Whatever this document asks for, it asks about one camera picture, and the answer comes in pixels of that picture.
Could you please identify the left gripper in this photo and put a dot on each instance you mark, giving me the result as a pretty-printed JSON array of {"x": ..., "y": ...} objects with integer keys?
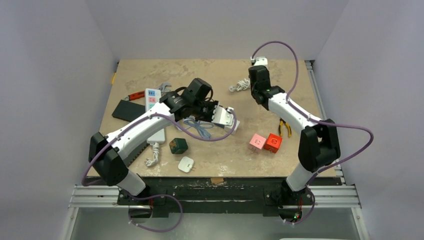
[{"x": 208, "y": 119}]

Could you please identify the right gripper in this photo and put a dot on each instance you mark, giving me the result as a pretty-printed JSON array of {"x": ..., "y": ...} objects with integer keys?
[{"x": 259, "y": 72}]

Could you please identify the yellow handled pliers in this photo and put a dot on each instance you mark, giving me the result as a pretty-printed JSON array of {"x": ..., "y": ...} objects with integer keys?
[{"x": 284, "y": 124}]

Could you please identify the white power strip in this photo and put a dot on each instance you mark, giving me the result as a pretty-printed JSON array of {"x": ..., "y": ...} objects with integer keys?
[{"x": 152, "y": 96}]

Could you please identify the dark green cube socket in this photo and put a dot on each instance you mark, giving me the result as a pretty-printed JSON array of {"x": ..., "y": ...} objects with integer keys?
[{"x": 178, "y": 146}]

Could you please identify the pink cube socket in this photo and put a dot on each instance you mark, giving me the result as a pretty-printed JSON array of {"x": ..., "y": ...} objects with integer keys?
[{"x": 257, "y": 142}]

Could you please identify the red cube socket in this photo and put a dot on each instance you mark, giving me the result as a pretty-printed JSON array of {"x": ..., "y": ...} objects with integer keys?
[{"x": 273, "y": 143}]

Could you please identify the white adapter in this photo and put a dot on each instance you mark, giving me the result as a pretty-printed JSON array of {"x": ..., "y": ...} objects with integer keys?
[{"x": 186, "y": 164}]

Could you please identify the white cube socket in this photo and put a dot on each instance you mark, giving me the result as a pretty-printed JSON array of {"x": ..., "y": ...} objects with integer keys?
[{"x": 232, "y": 129}]

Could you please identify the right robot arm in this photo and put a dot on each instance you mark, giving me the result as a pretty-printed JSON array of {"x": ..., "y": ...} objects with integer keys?
[{"x": 318, "y": 139}]

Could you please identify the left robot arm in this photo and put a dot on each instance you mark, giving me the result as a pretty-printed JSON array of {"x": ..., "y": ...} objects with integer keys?
[{"x": 108, "y": 152}]

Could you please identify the black box far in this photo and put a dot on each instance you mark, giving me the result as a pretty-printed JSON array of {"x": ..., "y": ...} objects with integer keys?
[{"x": 128, "y": 111}]

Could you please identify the black box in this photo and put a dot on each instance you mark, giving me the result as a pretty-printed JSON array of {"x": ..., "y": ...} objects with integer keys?
[
  {"x": 135, "y": 153},
  {"x": 128, "y": 111}
]

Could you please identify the black box near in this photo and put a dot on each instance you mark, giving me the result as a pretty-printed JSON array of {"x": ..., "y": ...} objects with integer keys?
[{"x": 135, "y": 153}]

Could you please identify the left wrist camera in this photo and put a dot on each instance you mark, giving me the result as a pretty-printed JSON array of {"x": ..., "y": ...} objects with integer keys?
[{"x": 223, "y": 116}]

